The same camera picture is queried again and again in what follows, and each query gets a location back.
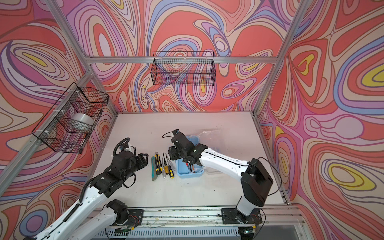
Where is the teal utility knife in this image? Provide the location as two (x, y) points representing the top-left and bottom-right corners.
(151, 157), (158, 181)

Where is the aluminium front rail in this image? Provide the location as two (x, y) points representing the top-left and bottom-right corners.
(59, 205), (307, 238)

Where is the grey tape roll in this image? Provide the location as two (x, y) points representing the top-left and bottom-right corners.
(70, 113), (95, 132)

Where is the wire basket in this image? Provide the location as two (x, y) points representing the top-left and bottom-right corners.
(151, 51), (216, 87)
(32, 83), (109, 154)

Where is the yellow black utility knife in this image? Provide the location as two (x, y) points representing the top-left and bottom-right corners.
(155, 152), (163, 175)

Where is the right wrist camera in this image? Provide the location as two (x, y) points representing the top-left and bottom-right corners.
(173, 129), (180, 136)

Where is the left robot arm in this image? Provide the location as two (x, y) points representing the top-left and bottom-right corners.
(34, 138), (149, 240)

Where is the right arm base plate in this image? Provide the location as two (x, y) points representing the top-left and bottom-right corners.
(218, 208), (263, 226)

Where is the rear wire basket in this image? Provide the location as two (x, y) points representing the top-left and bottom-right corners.
(151, 51), (216, 87)

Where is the blue plastic tool box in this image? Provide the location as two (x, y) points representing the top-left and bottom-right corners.
(172, 132), (204, 179)

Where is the clear handle screwdriver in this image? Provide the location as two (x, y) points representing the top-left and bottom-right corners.
(166, 156), (176, 173)

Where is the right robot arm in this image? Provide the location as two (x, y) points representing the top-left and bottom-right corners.
(168, 129), (274, 224)

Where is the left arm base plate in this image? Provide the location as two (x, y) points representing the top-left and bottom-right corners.
(100, 208), (145, 227)

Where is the left wire basket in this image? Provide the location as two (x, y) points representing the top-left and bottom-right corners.
(32, 83), (109, 154)

